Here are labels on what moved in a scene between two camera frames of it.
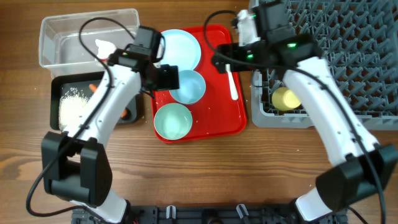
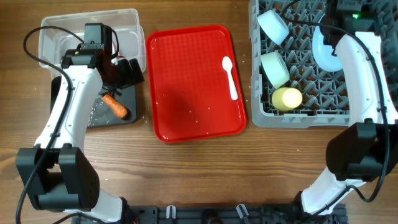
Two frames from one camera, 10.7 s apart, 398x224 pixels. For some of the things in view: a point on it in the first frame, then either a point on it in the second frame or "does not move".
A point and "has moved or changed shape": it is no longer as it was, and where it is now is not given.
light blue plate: x=182 y=50 → x=323 y=53
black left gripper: x=171 y=81 → x=128 y=79
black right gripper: x=232 y=48 → x=367 y=6
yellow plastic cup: x=283 y=99 does not move
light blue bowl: x=191 y=87 has moved or changed shape
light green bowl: x=173 y=121 has moved or changed shape
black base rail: x=211 y=214 does not move
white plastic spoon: x=234 y=89 does not move
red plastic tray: x=216 y=114 does not move
